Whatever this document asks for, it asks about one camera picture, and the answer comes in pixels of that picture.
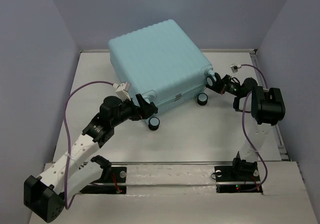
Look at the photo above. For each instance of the light blue hard suitcase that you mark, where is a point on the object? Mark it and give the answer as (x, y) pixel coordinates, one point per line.
(162, 64)

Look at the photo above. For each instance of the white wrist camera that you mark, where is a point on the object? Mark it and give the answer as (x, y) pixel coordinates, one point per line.
(235, 67)
(122, 90)

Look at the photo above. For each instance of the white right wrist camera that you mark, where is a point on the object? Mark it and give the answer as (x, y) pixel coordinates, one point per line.
(235, 67)

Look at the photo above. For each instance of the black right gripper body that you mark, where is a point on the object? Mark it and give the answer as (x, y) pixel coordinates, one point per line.
(231, 86)

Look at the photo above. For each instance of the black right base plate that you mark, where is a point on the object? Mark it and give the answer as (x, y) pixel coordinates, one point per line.
(228, 182)

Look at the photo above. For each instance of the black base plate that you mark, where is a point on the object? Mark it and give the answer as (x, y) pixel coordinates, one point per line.
(228, 182)
(110, 182)

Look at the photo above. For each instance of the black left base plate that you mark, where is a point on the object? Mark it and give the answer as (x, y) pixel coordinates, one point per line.
(110, 182)

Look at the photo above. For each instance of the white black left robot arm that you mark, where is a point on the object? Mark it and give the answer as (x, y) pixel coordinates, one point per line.
(51, 191)

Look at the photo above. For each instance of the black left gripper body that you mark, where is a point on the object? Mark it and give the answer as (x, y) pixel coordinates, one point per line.
(127, 110)

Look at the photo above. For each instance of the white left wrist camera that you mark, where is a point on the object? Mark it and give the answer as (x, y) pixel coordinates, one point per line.
(122, 90)

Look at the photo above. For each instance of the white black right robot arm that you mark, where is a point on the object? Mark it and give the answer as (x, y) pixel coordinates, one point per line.
(267, 109)

